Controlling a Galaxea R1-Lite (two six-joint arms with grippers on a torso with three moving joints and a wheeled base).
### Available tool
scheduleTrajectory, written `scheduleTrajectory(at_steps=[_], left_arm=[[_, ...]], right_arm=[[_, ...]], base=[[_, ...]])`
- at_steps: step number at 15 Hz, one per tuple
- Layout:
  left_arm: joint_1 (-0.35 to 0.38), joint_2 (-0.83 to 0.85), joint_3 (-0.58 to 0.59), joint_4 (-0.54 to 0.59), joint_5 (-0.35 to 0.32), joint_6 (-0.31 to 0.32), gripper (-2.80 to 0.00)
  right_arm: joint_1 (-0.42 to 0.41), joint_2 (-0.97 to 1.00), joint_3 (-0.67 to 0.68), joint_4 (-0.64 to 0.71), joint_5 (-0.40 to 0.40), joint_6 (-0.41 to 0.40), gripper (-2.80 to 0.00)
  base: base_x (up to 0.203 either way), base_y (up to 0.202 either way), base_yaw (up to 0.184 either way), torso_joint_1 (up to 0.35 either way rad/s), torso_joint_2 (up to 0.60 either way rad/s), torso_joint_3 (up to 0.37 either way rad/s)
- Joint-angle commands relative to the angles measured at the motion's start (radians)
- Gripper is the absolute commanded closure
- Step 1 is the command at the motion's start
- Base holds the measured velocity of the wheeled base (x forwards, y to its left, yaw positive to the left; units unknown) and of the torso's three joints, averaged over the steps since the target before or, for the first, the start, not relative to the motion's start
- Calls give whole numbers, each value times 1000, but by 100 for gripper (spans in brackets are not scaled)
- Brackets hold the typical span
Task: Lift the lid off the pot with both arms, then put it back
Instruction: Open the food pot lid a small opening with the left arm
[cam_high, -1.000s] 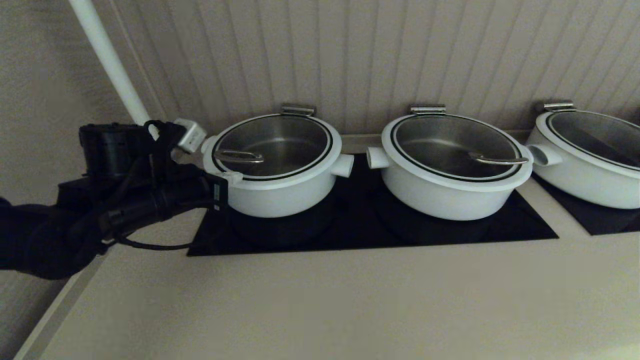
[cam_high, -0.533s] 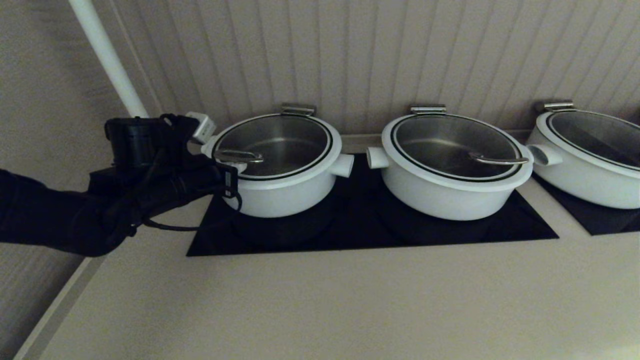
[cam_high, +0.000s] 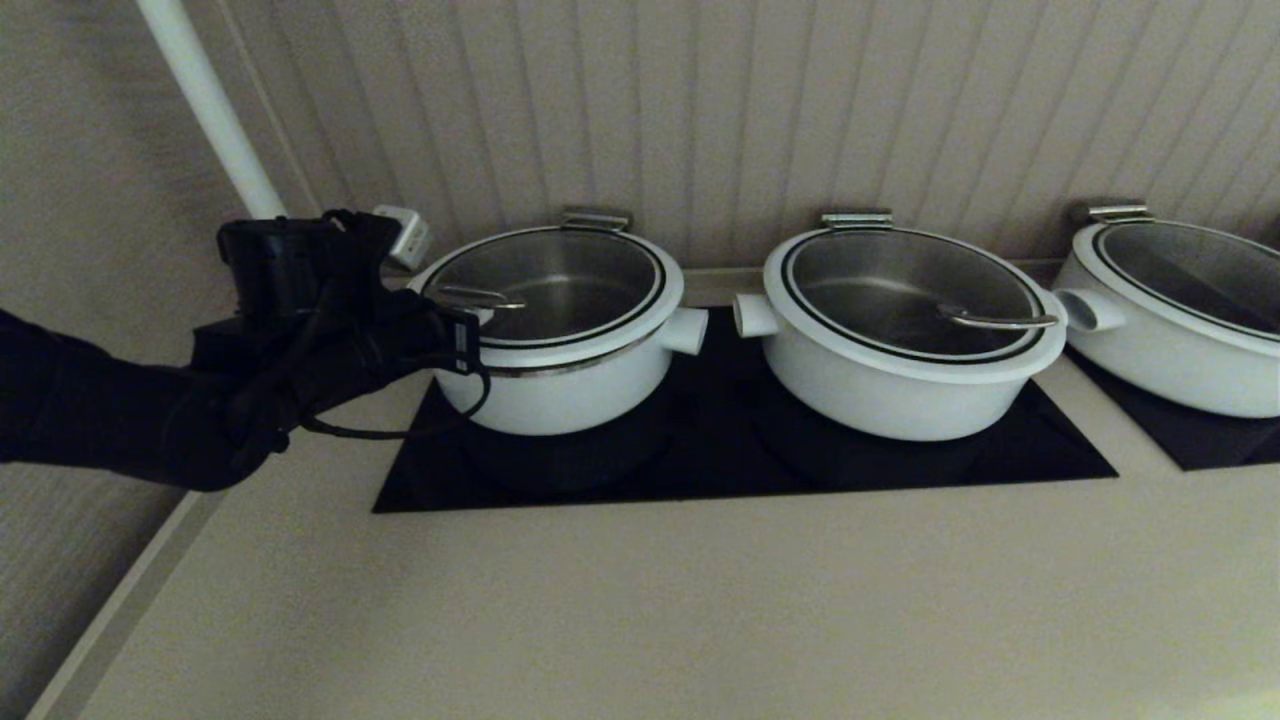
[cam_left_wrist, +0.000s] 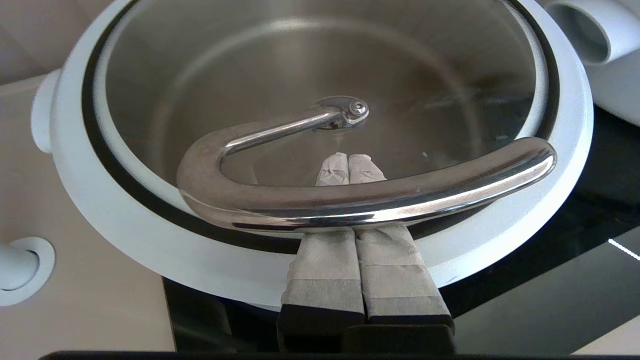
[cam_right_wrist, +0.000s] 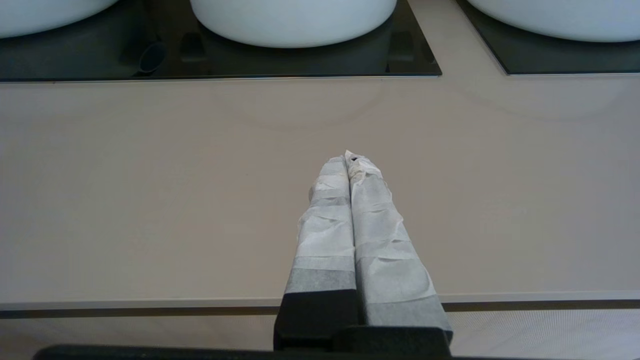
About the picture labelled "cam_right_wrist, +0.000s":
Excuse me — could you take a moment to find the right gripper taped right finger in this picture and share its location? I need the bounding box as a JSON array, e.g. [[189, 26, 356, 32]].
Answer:
[[335, 150, 454, 351]]

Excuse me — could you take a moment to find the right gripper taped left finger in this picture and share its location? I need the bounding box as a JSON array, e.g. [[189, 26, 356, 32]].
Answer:
[[274, 156, 359, 351]]

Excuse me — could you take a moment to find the white pot with steel liner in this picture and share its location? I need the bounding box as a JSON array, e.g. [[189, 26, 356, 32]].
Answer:
[[467, 0, 640, 43], [0, 0, 120, 40], [190, 0, 398, 49]]

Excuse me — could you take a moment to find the black glass cooktop panel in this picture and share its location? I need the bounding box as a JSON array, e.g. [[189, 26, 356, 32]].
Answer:
[[0, 0, 442, 82], [456, 0, 640, 76]]

